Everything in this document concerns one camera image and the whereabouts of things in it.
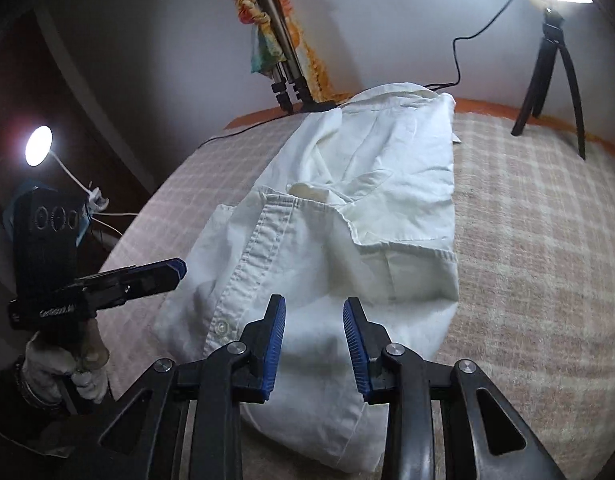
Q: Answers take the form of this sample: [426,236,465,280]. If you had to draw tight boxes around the white button shirt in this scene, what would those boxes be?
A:
[153,81,461,475]

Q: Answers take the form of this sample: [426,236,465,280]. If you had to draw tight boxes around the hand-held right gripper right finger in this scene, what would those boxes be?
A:
[342,296,568,480]

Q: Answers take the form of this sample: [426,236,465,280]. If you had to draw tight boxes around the beige plaid blanket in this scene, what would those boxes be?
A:
[94,107,615,480]

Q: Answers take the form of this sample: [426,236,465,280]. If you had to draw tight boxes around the orange patterned curtain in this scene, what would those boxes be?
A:
[282,0,359,107]

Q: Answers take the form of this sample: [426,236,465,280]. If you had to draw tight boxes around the colourful patterned cloth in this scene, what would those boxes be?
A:
[231,0,288,77]

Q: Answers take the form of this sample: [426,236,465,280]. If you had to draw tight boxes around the person's left hand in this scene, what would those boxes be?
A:
[24,317,111,407]

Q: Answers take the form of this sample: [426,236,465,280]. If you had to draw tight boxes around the silver tripod with black clamps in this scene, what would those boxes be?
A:
[250,0,338,113]

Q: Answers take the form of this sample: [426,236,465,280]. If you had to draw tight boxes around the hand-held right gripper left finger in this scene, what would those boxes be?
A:
[70,294,288,480]

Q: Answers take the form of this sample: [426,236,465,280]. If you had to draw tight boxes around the black light cable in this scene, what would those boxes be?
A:
[422,0,521,92]

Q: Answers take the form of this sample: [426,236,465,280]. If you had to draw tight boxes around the black mini tripod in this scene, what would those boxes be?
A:
[511,7,587,161]

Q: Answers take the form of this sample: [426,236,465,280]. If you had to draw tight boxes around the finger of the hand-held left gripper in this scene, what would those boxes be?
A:
[84,279,182,318]
[80,258,188,288]

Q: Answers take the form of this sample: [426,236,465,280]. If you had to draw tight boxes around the white gooseneck lamp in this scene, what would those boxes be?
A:
[24,126,110,213]

